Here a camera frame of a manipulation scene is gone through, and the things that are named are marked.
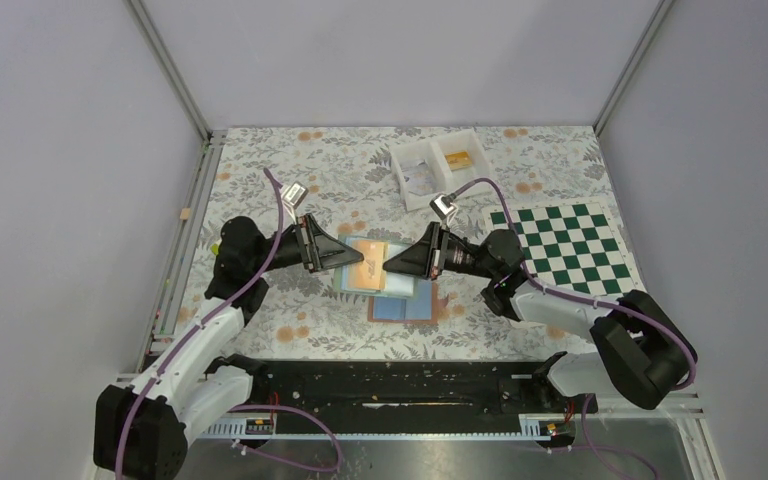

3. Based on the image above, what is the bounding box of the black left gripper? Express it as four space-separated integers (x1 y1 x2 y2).
251 213 365 274

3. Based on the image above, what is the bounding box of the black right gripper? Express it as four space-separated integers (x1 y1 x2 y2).
384 222 499 282

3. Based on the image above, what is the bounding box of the white VIP credit card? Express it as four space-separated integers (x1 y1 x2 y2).
402 162 436 196

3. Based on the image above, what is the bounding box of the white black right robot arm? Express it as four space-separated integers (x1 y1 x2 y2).
383 222 698 412

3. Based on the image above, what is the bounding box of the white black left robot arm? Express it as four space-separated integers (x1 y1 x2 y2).
93 215 364 479

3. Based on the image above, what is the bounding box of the gold credit card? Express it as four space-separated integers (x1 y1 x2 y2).
444 151 473 171

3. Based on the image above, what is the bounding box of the floral tablecloth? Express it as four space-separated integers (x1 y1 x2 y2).
173 126 624 360

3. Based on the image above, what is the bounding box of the white two-compartment plastic bin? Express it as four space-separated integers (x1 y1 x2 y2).
389 130 493 212

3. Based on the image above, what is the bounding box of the green white chessboard mat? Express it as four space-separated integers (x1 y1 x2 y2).
509 197 645 296

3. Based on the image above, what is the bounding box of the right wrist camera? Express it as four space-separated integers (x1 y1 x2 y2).
429 193 459 229

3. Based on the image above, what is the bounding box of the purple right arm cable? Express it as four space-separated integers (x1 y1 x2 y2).
453 177 699 480

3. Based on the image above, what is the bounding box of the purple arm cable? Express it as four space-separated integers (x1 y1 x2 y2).
453 177 699 480
113 167 346 480

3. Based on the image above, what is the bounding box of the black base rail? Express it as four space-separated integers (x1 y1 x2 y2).
138 357 597 442

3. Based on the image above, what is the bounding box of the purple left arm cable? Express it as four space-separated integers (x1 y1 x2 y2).
113 167 346 480

